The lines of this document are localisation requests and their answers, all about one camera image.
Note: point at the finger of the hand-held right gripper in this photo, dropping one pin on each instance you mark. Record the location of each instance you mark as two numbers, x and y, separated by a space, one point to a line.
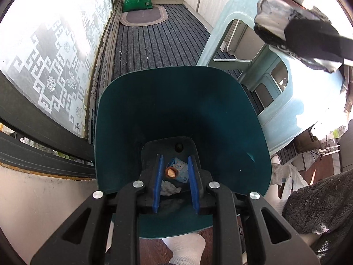
311 38

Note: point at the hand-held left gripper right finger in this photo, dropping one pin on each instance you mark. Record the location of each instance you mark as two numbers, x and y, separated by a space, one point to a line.
193 185

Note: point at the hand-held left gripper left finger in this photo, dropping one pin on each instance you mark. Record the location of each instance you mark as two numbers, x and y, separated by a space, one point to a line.
157 182

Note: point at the white tissue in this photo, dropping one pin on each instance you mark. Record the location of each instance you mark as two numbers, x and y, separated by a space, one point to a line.
169 189

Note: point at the brown fruit scrap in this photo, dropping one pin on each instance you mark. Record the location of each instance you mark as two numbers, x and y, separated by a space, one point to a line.
170 172

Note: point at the blue wet wipe packet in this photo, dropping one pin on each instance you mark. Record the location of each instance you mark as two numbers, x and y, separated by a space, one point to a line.
180 168

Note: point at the teal plastic bin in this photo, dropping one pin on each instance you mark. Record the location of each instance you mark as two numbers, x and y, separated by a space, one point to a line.
165 110

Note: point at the person's left foot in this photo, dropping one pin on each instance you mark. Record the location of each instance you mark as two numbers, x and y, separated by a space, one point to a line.
184 248

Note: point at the person's foot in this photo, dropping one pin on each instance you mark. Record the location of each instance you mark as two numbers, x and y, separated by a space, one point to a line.
275 176
184 248

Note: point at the light blue plastic stool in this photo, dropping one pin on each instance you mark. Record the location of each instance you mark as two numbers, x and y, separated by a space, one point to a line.
289 102

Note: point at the person's right foot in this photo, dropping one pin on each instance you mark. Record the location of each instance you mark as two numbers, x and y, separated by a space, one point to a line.
275 176

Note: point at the green and white plastic bag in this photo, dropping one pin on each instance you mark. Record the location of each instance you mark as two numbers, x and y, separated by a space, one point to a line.
338 134

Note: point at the grey fleece garment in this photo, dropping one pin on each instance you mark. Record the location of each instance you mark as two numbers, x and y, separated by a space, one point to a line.
317 207

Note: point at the oval grey floor mat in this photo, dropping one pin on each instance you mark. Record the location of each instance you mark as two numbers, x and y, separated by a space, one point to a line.
143 16

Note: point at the patterned glass sliding door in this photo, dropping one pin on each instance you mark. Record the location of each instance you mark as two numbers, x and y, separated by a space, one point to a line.
55 47

